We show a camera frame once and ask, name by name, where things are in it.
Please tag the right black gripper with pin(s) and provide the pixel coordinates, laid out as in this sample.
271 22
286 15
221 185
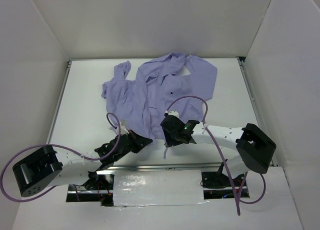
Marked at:
169 131

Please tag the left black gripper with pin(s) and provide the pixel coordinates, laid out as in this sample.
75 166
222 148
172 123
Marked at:
139 142

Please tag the lavender zip-up jacket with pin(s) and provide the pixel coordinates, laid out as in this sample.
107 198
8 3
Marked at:
175 81

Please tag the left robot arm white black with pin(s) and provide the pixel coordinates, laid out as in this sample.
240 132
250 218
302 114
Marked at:
47 167

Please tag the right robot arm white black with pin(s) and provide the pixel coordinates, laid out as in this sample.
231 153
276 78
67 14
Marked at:
254 148

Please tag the silver foil tape panel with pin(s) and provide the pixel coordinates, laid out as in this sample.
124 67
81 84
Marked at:
158 188

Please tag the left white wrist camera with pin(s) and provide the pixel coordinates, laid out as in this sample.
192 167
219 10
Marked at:
122 127

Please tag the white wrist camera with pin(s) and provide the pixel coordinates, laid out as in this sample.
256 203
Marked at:
173 113
122 127

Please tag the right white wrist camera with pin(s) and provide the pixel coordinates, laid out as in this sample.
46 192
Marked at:
173 113

